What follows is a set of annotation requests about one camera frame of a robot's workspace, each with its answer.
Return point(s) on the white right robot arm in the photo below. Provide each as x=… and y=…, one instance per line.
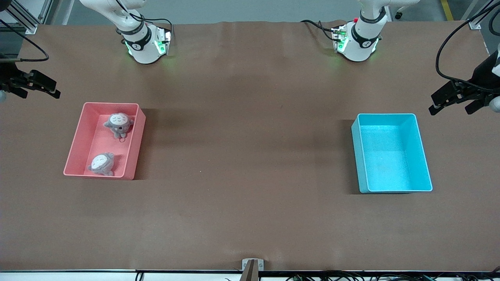
x=144, y=50

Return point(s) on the pink plastic box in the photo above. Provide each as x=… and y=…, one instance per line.
x=117, y=148

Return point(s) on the metal left base connector plate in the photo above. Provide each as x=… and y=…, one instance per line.
x=336, y=37

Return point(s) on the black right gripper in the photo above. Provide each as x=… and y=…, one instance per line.
x=8, y=73

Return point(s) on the black caster wheel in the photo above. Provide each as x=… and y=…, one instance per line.
x=398, y=15

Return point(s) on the slanted aluminium frame profile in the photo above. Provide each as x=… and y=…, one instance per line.
x=23, y=21
x=475, y=25

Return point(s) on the grey metal bracket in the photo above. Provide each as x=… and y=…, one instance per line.
x=261, y=265

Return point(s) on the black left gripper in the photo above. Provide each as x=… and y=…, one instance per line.
x=481, y=75

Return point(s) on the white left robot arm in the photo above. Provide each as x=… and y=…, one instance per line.
x=357, y=50

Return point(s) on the brown table cover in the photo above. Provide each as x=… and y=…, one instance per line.
x=250, y=218

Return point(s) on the brown wooden post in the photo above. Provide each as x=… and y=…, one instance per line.
x=250, y=273

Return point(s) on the metal right base connector plate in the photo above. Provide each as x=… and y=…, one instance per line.
x=166, y=39

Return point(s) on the grey plush toy with loop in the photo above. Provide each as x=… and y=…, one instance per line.
x=119, y=123

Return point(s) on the blue plastic box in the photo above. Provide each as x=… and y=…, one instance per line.
x=386, y=164

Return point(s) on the metal base connector plate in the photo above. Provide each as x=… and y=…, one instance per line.
x=336, y=37
x=166, y=39

